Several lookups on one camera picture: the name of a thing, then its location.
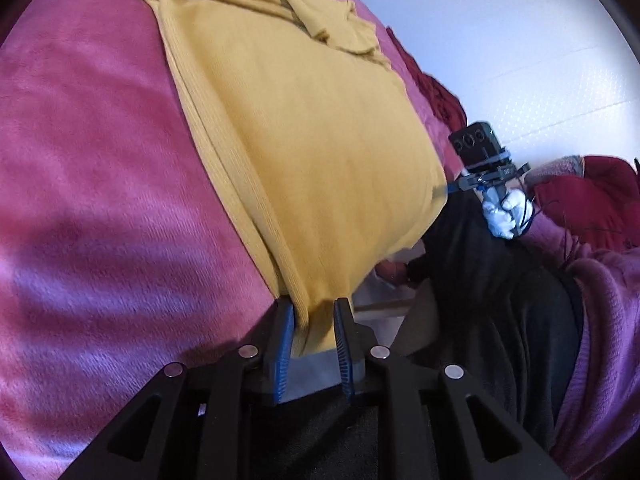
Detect dark red clothing pile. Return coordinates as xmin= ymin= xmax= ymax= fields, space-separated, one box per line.
xmin=384 ymin=27 xmax=640 ymax=254

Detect purple sleeved right forearm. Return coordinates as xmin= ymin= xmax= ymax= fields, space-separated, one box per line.
xmin=521 ymin=214 xmax=639 ymax=479

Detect mustard yellow sweater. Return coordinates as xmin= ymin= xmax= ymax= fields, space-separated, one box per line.
xmin=145 ymin=0 xmax=446 ymax=356

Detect pink bed blanket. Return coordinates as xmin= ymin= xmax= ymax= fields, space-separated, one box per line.
xmin=0 ymin=0 xmax=469 ymax=480

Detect white gloved right hand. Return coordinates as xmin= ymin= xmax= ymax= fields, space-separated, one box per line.
xmin=483 ymin=188 xmax=534 ymax=240

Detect black trousers of person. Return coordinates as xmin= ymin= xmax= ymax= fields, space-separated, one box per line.
xmin=249 ymin=188 xmax=586 ymax=480

